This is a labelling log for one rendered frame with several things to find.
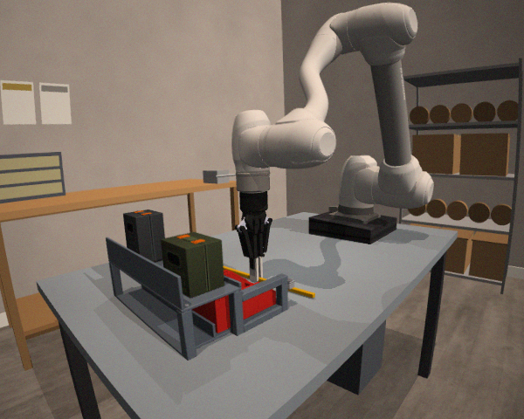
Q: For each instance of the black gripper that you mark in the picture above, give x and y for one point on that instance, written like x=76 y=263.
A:
x=254 y=230

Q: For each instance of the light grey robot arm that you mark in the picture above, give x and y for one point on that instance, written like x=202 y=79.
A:
x=302 y=139

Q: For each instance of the yellow bar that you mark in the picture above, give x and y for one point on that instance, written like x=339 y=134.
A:
x=296 y=290

